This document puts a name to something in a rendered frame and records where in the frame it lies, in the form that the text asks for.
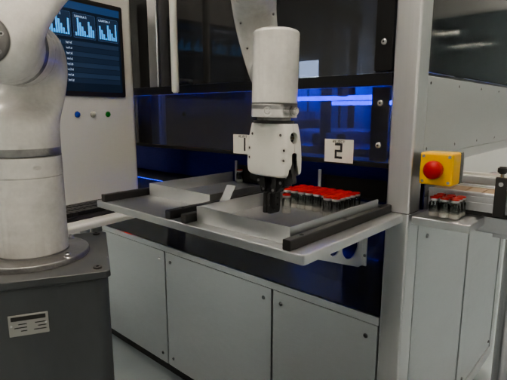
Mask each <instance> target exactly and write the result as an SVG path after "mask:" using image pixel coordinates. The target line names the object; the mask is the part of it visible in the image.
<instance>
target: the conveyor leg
mask: <svg viewBox="0 0 507 380"><path fill-rule="evenodd" d="M493 237H494V238H502V239H505V250H504V258H503V265H502V279H501V286H500V293H499V307H498V314H497V321H496V335H495V342H494V349H493V362H492V370H491V377H490V380H507V236H505V235H500V234H493Z"/></svg>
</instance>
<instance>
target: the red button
mask: <svg viewBox="0 0 507 380"><path fill-rule="evenodd" d="M422 171H423V174H424V175H425V177H426V178H428V179H437V178H439V177H440V176H441V175H442V174H443V172H444V168H443V166H442V164H441V163H440V162H438V161H429V162H427V163H426V164H425V165H424V167H423V169H422Z"/></svg>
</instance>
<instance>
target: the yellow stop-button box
mask: <svg viewBox="0 0 507 380"><path fill-rule="evenodd" d="M463 160H464V152H452V151H439V150H431V151H428V152H422V153H421V162H420V172H419V183H421V184H428V185H441V186H449V187H451V186H453V185H457V184H460V183H461V182H462V169H463ZM429 161H438V162H440V163H441V164H442V166H443V168H444V172H443V174H442V175H441V176H440V177H439V178H437V179H428V178H426V177H425V175H424V174H423V167H424V165H425V164H426V163H427V162H429Z"/></svg>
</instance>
